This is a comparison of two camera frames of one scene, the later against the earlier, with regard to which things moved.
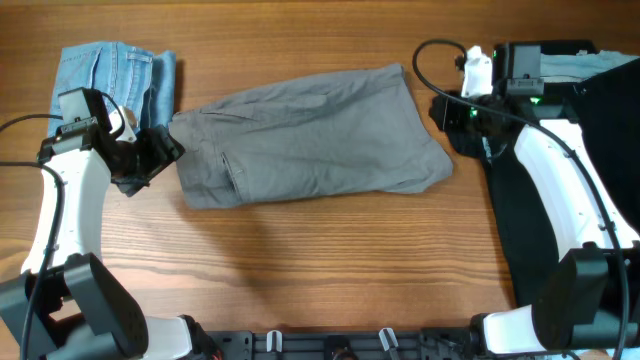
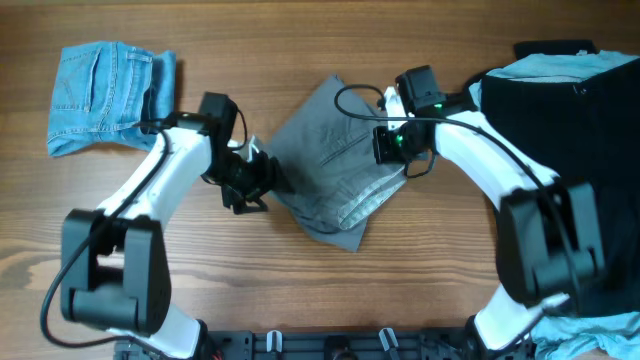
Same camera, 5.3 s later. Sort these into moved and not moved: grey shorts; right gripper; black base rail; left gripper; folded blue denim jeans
Moved: right gripper; grey shorts; left gripper
Not moved: black base rail; folded blue denim jeans
